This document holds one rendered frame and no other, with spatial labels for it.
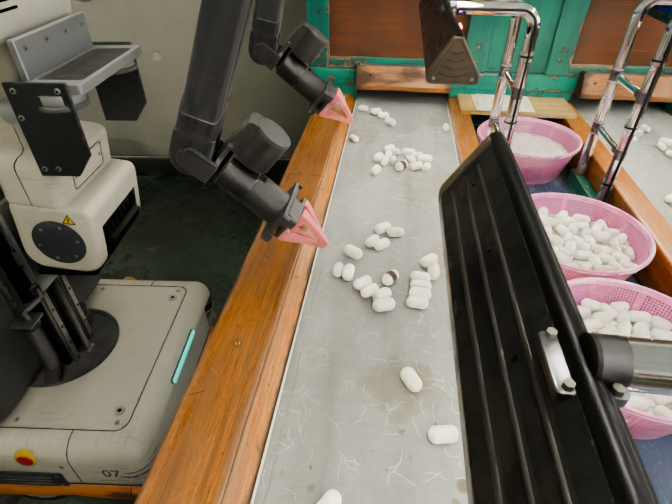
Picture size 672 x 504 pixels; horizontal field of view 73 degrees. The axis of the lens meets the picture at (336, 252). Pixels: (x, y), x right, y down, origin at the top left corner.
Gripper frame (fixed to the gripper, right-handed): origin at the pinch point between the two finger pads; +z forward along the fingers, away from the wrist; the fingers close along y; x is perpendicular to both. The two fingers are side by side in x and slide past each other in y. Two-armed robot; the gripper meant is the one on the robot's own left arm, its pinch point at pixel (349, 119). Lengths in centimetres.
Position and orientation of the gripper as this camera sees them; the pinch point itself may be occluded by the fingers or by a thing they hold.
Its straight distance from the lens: 111.4
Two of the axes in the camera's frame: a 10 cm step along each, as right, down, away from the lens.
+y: 1.2, -6.2, 7.8
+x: -6.3, 5.6, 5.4
